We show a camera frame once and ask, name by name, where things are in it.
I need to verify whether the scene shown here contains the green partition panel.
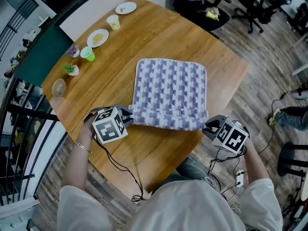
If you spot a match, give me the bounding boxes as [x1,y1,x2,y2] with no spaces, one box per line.
[16,24,75,88]

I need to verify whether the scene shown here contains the white partition panel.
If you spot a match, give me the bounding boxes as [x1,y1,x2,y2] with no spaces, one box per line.
[59,0,167,43]

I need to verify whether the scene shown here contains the yellow white paper cup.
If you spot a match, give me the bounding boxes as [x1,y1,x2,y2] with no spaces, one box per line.
[106,14,120,31]

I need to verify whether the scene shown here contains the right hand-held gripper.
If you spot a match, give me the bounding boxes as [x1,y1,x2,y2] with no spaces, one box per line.
[201,115,251,154]

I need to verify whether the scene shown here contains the person's right forearm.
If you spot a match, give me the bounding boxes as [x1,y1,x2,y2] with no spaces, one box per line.
[242,138,270,185]

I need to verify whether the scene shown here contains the white grey hand-held device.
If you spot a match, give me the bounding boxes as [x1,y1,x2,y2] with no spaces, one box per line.
[291,88,308,100]

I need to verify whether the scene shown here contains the black office chair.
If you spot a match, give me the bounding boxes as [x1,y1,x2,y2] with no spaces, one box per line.
[173,0,232,32]
[232,0,293,35]

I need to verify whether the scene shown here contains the person's white shirt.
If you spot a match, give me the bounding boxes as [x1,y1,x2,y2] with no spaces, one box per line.
[56,178,283,231]

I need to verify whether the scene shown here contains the purple plant in white pot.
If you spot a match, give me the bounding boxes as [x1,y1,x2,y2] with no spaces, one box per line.
[66,44,80,58]

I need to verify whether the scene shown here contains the black floor cable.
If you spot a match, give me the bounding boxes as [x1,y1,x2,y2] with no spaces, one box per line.
[258,90,293,154]

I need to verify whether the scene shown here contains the right hand-held gripper black cable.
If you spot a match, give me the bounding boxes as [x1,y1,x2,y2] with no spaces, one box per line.
[207,145,248,203]

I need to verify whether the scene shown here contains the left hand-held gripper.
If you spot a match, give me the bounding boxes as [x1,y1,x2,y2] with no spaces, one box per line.
[83,104,134,145]

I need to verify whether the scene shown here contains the yellow wrapped flower bundle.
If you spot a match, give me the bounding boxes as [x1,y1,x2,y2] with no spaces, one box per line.
[204,6,221,21]

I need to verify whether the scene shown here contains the thin metal bracelet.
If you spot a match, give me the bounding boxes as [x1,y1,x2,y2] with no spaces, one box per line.
[74,142,93,154]

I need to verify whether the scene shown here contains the person's grey jeans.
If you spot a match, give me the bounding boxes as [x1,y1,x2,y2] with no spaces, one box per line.
[166,155,217,185]

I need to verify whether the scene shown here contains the green plastic cup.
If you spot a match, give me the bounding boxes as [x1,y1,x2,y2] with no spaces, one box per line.
[79,46,96,62]

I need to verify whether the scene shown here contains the left hand-held gripper black cable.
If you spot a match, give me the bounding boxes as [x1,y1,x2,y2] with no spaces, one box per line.
[93,133,148,204]

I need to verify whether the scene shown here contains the white plate with yellow food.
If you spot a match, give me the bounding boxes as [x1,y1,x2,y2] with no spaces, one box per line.
[86,28,109,48]

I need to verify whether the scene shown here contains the white desk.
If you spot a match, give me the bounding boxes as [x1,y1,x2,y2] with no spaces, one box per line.
[291,31,308,77]

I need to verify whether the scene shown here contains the black round stool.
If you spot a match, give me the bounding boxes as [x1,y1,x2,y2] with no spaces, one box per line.
[276,142,308,178]

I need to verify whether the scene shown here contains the purple white patterned towel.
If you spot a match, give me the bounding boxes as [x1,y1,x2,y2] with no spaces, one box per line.
[128,58,209,131]

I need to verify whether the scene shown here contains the white round table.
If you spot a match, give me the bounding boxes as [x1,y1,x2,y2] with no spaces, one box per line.
[299,177,308,202]

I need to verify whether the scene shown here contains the hand-held gripper black cable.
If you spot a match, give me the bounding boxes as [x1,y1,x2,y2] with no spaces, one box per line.
[93,133,148,204]
[207,145,248,203]

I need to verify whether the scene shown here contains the clear beige bowl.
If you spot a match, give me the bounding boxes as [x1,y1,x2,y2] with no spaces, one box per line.
[51,78,67,98]

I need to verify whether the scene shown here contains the person's left forearm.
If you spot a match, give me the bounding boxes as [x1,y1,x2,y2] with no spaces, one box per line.
[61,123,97,192]

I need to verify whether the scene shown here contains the green plant in white pot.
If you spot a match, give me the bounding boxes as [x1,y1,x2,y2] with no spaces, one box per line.
[62,64,79,77]

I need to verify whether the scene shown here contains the white plate with pink food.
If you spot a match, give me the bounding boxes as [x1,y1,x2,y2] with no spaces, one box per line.
[115,1,137,15]

